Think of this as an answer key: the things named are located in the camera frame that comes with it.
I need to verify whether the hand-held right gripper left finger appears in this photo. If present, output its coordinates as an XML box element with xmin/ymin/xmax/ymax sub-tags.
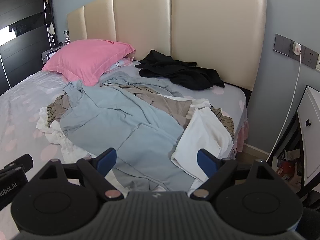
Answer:
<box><xmin>37</xmin><ymin>148</ymin><xmax>123</xmax><ymax>201</ymax></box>

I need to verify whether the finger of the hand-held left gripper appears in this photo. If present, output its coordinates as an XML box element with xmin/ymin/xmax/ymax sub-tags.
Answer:
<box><xmin>0</xmin><ymin>154</ymin><xmax>34</xmax><ymax>174</ymax></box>

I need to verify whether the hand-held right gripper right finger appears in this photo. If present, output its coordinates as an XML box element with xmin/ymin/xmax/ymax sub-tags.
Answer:
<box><xmin>189</xmin><ymin>149</ymin><xmax>277</xmax><ymax>201</ymax></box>

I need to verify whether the light blue garment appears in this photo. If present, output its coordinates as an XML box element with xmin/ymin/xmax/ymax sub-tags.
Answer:
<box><xmin>60</xmin><ymin>79</ymin><xmax>200</xmax><ymax>192</ymax></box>

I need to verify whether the white garment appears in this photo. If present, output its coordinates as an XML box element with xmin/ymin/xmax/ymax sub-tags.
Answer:
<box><xmin>171</xmin><ymin>100</ymin><xmax>235</xmax><ymax>182</ymax></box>

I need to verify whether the striped tan garment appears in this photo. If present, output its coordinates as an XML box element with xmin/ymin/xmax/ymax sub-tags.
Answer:
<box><xmin>209</xmin><ymin>107</ymin><xmax>236</xmax><ymax>137</ymax></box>

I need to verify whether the white crinkled cloth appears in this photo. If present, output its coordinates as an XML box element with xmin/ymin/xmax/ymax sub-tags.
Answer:
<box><xmin>36</xmin><ymin>106</ymin><xmax>97</xmax><ymax>165</ymax></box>

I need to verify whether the bed with grey dotted sheet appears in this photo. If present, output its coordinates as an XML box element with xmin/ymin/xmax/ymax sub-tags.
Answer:
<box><xmin>0</xmin><ymin>57</ymin><xmax>251</xmax><ymax>230</ymax></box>

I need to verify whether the taupe garment with striped trim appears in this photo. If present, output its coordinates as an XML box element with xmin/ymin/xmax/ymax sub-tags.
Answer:
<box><xmin>47</xmin><ymin>85</ymin><xmax>193</xmax><ymax>130</ymax></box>

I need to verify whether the pile of small boxes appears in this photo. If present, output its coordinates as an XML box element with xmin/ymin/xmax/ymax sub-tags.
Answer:
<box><xmin>276</xmin><ymin>149</ymin><xmax>303</xmax><ymax>186</ymax></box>

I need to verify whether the grey knit sweater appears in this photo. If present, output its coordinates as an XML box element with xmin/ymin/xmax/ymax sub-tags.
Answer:
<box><xmin>100</xmin><ymin>71</ymin><xmax>185</xmax><ymax>98</ymax></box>

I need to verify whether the black garment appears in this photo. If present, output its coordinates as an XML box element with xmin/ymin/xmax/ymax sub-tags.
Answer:
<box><xmin>135</xmin><ymin>49</ymin><xmax>225</xmax><ymax>92</ymax></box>

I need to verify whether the white printed pillow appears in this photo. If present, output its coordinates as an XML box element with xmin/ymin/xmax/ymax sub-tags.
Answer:
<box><xmin>110</xmin><ymin>55</ymin><xmax>136</xmax><ymax>73</ymax></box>

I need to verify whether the pink pillow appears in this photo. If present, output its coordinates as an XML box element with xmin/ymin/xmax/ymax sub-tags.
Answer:
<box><xmin>41</xmin><ymin>39</ymin><xmax>137</xmax><ymax>87</ymax></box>

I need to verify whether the black wardrobe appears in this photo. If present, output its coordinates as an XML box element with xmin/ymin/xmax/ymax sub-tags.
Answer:
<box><xmin>0</xmin><ymin>0</ymin><xmax>53</xmax><ymax>96</ymax></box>

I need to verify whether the white nightstand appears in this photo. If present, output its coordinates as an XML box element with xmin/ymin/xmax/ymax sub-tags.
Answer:
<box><xmin>296</xmin><ymin>85</ymin><xmax>320</xmax><ymax>201</ymax></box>

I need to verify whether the white bedside box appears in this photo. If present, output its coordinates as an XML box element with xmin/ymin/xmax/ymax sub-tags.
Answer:
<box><xmin>41</xmin><ymin>45</ymin><xmax>63</xmax><ymax>62</ymax></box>

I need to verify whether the white shelf rack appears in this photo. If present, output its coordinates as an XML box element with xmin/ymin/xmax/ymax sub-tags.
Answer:
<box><xmin>43</xmin><ymin>0</ymin><xmax>56</xmax><ymax>49</ymax></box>

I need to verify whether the cream padded headboard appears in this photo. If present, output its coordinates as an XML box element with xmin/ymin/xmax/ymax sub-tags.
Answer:
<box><xmin>67</xmin><ymin>0</ymin><xmax>267</xmax><ymax>92</ymax></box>

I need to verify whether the white charger plug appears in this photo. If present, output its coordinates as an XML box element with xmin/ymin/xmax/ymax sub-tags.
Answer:
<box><xmin>290</xmin><ymin>42</ymin><xmax>302</xmax><ymax>56</ymax></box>

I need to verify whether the white charger cable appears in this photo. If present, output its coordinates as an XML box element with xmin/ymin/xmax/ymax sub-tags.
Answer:
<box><xmin>266</xmin><ymin>54</ymin><xmax>302</xmax><ymax>163</ymax></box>

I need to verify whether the grey wall socket panel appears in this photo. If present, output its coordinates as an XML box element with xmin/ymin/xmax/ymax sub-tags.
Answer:
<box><xmin>274</xmin><ymin>34</ymin><xmax>320</xmax><ymax>71</ymax></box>

